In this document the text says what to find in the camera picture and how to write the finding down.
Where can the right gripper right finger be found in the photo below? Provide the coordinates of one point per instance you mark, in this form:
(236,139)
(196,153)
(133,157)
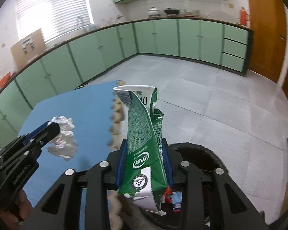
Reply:
(235,209)

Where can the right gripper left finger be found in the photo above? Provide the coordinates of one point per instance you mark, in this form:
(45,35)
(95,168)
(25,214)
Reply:
(86,199)

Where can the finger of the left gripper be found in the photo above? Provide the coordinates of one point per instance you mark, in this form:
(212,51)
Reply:
(36,131)

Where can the white tissue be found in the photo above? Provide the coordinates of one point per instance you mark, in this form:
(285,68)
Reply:
(63,145)

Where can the green white milk carton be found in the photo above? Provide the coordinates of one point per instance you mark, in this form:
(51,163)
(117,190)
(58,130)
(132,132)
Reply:
(144,181)

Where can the green lower kitchen cabinets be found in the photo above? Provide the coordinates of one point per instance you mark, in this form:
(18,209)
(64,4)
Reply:
(75,62)

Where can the person's left hand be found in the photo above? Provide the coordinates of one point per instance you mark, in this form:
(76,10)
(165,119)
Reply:
(17,212)

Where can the colourful snack wrapper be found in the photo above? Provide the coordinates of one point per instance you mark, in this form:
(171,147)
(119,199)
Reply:
(174,198)

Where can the orange plastic basin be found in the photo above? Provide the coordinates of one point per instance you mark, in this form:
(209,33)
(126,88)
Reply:
(5,79)

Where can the blue table cloth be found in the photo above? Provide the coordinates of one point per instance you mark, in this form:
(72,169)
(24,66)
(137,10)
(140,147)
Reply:
(90,110)

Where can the brown cardboard box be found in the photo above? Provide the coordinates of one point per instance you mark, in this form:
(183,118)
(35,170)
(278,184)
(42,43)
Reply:
(28,48)

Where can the chrome sink faucet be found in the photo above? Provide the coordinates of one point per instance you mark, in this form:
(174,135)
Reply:
(79,22)

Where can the window blinds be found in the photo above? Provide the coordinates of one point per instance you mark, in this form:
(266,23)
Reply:
(54,17)

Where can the brown wooden door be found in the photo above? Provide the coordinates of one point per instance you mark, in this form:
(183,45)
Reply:
(269,56)

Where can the white cooking pot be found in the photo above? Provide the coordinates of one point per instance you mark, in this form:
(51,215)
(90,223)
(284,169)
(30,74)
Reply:
(153,12)

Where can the black wok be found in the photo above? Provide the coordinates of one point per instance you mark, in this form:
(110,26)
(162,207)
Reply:
(171,12)

